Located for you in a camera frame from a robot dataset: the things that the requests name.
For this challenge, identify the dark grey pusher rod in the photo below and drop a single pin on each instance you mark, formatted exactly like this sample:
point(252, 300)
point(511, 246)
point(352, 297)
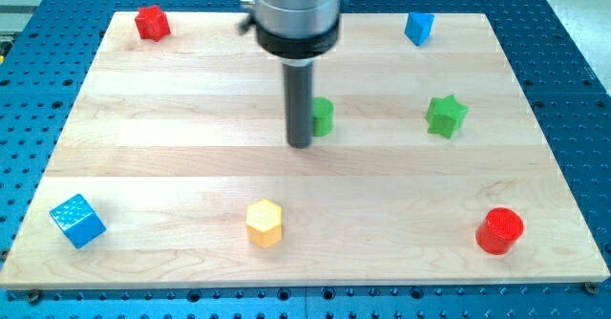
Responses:
point(297, 76)

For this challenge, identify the green cylinder block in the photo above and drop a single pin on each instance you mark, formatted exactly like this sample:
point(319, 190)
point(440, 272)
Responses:
point(322, 115)

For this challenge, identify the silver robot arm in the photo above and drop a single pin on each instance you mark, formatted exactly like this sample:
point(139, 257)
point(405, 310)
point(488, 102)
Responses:
point(296, 31)

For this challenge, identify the green star block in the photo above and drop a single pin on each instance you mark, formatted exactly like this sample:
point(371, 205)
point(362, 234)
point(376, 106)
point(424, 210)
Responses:
point(445, 115)

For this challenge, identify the red star block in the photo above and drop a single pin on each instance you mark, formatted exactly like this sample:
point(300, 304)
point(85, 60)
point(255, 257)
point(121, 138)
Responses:
point(152, 23)

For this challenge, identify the blue triangle block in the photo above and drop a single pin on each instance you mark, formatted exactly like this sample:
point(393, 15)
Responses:
point(418, 27)

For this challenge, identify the yellow hexagon block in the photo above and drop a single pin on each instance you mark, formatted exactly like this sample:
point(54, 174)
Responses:
point(264, 223)

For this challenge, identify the light wooden board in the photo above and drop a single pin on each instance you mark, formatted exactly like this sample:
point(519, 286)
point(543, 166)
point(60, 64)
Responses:
point(171, 141)

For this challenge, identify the red cylinder block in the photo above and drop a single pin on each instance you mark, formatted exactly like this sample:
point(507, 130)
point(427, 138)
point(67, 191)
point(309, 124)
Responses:
point(499, 231)

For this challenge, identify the blue cube block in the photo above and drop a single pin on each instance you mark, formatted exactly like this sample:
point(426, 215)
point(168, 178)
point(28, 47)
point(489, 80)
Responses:
point(78, 221)

